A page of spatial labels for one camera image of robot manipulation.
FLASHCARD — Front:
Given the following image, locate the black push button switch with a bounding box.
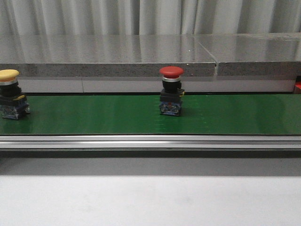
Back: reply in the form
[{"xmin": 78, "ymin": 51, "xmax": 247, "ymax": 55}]
[{"xmin": 0, "ymin": 69, "xmax": 30, "ymax": 120}]

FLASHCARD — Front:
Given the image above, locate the aluminium conveyor side rail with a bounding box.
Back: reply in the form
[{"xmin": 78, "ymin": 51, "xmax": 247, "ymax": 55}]
[{"xmin": 0, "ymin": 135, "xmax": 301, "ymax": 151}]

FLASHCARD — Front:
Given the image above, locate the red object at right edge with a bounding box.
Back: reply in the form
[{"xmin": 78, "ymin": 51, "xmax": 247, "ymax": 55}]
[{"xmin": 293, "ymin": 81, "xmax": 301, "ymax": 94}]

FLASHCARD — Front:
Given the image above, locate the grey pleated curtain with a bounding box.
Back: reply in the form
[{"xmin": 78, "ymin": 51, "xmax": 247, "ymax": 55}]
[{"xmin": 0, "ymin": 0, "xmax": 301, "ymax": 35}]

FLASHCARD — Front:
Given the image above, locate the red mushroom push button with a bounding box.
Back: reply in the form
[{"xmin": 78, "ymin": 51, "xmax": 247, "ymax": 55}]
[{"xmin": 159, "ymin": 66, "xmax": 184, "ymax": 116}]

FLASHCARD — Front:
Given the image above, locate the green conveyor belt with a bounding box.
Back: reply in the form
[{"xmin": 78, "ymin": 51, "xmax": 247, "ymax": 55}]
[{"xmin": 0, "ymin": 94, "xmax": 301, "ymax": 135}]

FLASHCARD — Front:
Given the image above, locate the white panel behind conveyor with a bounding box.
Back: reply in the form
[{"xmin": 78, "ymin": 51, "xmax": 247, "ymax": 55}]
[{"xmin": 18, "ymin": 79, "xmax": 295, "ymax": 93}]

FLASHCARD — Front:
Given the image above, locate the grey stone slab left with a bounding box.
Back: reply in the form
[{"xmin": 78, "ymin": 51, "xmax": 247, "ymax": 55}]
[{"xmin": 0, "ymin": 35, "xmax": 216, "ymax": 77}]

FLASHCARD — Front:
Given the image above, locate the grey stone slab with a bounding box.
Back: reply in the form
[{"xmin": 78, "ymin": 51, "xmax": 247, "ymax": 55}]
[
  {"xmin": 0, "ymin": 35, "xmax": 216, "ymax": 77},
  {"xmin": 194, "ymin": 33, "xmax": 301, "ymax": 80}
]

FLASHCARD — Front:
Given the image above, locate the grey stone slab right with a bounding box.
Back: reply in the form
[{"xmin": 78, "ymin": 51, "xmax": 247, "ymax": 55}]
[{"xmin": 194, "ymin": 33, "xmax": 301, "ymax": 80}]

